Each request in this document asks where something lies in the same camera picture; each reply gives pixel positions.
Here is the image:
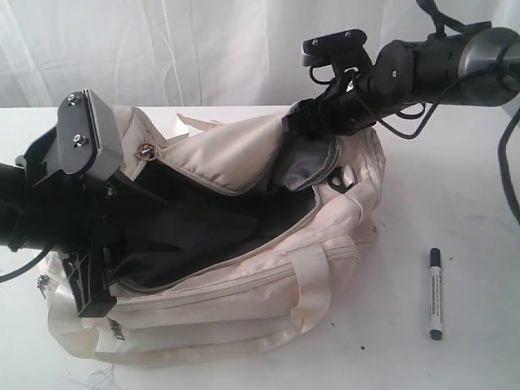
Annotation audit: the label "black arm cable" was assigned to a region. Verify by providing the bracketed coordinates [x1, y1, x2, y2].
[0, 245, 54, 285]
[308, 0, 520, 228]

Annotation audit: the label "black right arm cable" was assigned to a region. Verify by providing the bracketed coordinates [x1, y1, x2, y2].
[308, 0, 520, 228]

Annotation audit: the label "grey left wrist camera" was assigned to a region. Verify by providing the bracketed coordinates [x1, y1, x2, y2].
[56, 89, 124, 182]

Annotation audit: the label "cream white duffel bag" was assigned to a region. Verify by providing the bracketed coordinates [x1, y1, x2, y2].
[41, 106, 385, 366]

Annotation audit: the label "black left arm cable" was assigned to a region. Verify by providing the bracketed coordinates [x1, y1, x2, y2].
[0, 245, 54, 285]

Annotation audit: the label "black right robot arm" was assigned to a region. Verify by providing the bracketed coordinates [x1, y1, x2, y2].
[284, 28, 519, 136]

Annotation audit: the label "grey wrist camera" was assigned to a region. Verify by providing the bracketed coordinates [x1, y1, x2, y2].
[56, 89, 124, 182]
[301, 29, 367, 67]

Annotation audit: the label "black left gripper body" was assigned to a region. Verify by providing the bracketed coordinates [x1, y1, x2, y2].
[15, 126, 167, 259]

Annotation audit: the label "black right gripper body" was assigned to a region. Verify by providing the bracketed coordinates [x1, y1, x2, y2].
[282, 75, 382, 137]

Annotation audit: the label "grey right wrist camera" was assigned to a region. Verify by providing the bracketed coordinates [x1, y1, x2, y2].
[301, 29, 367, 67]

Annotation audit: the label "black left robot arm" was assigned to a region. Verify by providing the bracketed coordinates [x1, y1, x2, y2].
[1, 128, 267, 317]

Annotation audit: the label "black and white marker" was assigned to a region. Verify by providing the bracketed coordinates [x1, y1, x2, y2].
[429, 248, 444, 341]

